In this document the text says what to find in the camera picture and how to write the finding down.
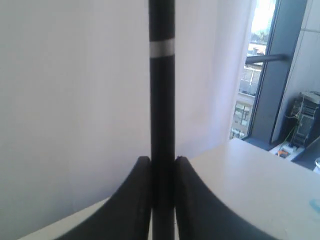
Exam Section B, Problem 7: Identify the black computer tower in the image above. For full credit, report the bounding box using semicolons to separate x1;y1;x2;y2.
289;91;320;148

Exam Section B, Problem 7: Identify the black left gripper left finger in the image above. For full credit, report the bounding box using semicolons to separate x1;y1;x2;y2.
58;156;152;240

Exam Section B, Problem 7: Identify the black paintbrush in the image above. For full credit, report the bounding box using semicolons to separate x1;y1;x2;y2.
148;0;175;240

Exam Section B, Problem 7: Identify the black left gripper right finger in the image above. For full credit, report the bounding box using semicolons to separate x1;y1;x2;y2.
174;156;269;240

